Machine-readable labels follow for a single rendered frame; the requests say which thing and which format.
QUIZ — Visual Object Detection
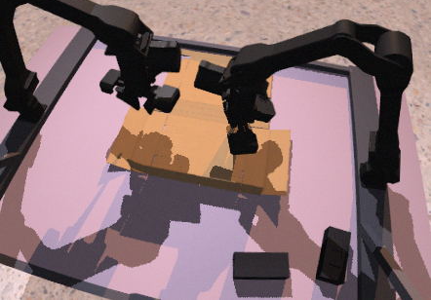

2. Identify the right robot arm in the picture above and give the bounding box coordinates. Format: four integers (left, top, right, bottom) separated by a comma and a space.
194, 19, 413, 191

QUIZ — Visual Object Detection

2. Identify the brown cardboard blank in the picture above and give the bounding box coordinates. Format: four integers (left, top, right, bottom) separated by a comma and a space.
107, 49, 291, 196

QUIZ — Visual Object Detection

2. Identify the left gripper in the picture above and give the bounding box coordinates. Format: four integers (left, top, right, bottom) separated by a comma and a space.
99, 66, 180, 115

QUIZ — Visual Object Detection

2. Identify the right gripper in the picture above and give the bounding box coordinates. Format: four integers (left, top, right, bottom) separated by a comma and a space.
221, 89, 258, 155

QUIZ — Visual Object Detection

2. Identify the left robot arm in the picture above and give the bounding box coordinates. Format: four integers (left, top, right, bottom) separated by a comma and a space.
0, 0, 181, 124

